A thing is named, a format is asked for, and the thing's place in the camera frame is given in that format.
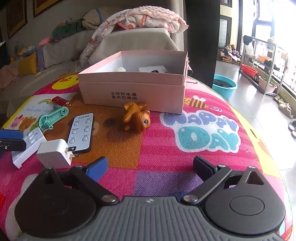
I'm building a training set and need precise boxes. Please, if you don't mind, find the teal plastic squeezer tool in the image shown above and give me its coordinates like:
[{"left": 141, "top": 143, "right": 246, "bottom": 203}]
[{"left": 38, "top": 105, "right": 69, "bottom": 132}]

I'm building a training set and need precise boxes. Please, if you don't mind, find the white small carton box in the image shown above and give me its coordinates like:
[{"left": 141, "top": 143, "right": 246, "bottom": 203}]
[{"left": 11, "top": 127, "right": 47, "bottom": 169}]

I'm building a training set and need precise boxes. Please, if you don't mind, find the black grey remote control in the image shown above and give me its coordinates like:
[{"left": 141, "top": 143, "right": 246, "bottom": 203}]
[{"left": 67, "top": 113, "right": 94, "bottom": 153}]

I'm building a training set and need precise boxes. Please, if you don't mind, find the colourful cartoon play mat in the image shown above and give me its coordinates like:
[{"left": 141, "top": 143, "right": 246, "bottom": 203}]
[{"left": 3, "top": 73, "right": 292, "bottom": 240}]

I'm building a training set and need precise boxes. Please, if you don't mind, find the white power adapter plug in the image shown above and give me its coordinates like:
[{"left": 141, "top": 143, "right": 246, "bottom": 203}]
[{"left": 36, "top": 138, "right": 80, "bottom": 169}]

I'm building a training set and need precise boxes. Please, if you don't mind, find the red small lighter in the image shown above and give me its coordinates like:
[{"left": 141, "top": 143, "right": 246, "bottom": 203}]
[{"left": 52, "top": 96, "right": 71, "bottom": 107}]

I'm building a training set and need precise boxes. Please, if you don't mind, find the beige covered sofa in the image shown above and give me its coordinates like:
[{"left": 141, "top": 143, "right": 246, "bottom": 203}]
[{"left": 1, "top": 28, "right": 178, "bottom": 116}]

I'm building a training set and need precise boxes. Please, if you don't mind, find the yellow pillow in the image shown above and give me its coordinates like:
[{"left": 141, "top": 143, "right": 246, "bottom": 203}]
[{"left": 18, "top": 52, "right": 37, "bottom": 77}]

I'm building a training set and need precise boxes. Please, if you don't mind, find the brown toy dog figurine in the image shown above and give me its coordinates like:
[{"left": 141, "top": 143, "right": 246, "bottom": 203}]
[{"left": 123, "top": 102, "right": 151, "bottom": 133}]

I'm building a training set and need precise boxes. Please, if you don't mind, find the teal plastic basin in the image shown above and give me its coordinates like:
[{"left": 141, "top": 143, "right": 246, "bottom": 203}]
[{"left": 212, "top": 74, "right": 237, "bottom": 100}]

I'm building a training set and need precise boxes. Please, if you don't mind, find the pink cardboard box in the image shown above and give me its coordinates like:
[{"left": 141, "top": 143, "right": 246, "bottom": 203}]
[{"left": 78, "top": 50, "right": 189, "bottom": 114}]

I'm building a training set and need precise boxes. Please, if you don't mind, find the red plastic basin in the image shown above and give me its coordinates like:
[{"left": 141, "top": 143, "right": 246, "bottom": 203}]
[{"left": 241, "top": 64, "right": 258, "bottom": 77}]

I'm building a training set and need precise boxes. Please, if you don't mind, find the metal storage rack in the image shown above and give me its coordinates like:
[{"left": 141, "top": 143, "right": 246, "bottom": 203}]
[{"left": 239, "top": 35, "right": 288, "bottom": 96}]

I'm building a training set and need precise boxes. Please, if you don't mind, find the green plush toy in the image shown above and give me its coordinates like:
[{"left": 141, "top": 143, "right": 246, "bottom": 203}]
[{"left": 52, "top": 19, "right": 86, "bottom": 42}]

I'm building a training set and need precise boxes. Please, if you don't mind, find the orange basin on rack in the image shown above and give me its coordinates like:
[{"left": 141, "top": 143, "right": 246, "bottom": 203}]
[{"left": 257, "top": 55, "right": 271, "bottom": 63}]

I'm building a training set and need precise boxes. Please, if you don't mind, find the floral pink white blanket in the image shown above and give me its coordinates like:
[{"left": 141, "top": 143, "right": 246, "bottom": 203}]
[{"left": 75, "top": 6, "right": 189, "bottom": 71}]

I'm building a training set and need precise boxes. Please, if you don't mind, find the framed wall picture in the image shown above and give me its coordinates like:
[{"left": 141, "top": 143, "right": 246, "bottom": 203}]
[{"left": 6, "top": 0, "right": 27, "bottom": 39}]

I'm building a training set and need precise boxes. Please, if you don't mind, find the beige cushion with blue cord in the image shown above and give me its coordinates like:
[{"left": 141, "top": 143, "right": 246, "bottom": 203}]
[{"left": 82, "top": 9, "right": 103, "bottom": 30}]

